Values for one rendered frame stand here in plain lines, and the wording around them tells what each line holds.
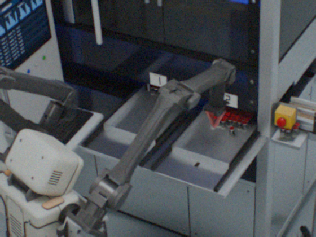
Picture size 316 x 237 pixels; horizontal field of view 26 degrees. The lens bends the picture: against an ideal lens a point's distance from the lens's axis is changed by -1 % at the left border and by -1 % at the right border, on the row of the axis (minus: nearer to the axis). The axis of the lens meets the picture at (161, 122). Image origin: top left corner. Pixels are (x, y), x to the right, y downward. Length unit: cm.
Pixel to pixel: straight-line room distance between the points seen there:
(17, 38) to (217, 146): 95
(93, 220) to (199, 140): 92
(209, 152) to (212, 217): 63
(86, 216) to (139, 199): 151
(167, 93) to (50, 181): 45
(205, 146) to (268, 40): 54
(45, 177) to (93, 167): 155
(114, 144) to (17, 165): 80
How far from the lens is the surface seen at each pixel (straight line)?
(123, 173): 218
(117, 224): 387
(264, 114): 291
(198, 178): 278
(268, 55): 275
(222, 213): 340
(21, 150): 226
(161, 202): 358
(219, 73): 249
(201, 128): 302
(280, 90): 294
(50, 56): 323
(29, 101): 316
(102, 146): 298
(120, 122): 310
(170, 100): 217
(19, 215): 229
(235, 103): 295
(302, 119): 300
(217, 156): 288
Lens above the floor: 272
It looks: 37 degrees down
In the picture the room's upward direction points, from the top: 4 degrees counter-clockwise
